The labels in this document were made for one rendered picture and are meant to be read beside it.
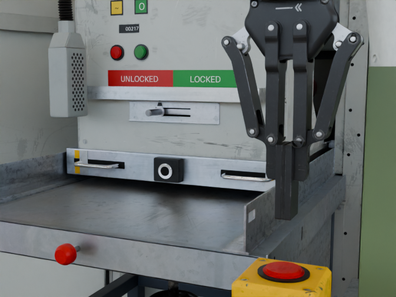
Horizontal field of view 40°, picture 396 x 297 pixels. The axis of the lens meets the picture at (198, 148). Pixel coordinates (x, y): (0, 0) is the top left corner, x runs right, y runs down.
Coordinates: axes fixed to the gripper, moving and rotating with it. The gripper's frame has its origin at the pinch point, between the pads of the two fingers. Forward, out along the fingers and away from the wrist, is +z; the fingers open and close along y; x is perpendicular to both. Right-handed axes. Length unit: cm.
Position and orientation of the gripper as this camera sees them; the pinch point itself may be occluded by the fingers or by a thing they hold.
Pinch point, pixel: (287, 180)
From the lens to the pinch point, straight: 51.7
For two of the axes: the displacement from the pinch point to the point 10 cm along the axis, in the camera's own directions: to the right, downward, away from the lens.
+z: 0.0, 9.9, 1.3
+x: -4.0, 1.2, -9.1
